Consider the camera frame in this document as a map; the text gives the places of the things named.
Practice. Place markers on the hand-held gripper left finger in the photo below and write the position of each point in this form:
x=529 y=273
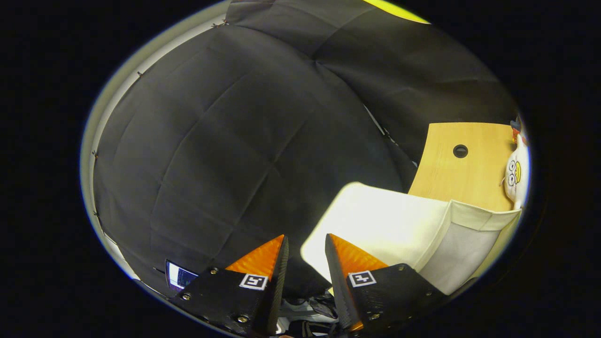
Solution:
x=277 y=291

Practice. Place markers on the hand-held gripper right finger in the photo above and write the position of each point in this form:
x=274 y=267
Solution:
x=335 y=291

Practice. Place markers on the grey fabric storage box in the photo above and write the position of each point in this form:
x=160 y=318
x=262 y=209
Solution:
x=389 y=220

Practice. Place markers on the person's grey sneaker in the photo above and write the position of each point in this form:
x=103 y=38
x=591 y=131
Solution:
x=300 y=310

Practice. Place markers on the computer monitor screen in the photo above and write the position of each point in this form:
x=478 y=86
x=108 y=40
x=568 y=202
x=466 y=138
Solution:
x=179 y=276

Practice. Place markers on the round black desk grommet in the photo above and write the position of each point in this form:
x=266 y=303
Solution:
x=460 y=151

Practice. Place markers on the white duck plush toy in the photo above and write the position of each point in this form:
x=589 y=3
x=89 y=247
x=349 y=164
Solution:
x=521 y=159

